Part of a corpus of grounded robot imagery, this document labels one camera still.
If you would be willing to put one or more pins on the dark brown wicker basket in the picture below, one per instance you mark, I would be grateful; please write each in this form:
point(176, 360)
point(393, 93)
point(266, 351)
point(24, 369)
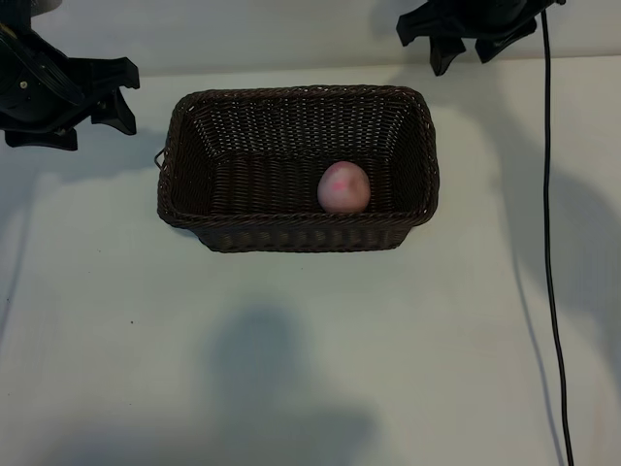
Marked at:
point(252, 184)

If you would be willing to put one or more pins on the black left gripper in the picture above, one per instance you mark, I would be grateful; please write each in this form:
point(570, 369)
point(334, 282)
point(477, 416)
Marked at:
point(39, 92)

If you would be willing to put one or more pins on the pink peach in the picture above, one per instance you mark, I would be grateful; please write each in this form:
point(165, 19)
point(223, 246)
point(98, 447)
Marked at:
point(343, 189)

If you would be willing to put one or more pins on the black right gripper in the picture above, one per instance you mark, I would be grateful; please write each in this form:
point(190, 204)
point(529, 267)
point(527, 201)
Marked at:
point(480, 19)

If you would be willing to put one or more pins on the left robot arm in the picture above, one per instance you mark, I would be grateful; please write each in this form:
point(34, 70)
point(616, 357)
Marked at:
point(46, 5)

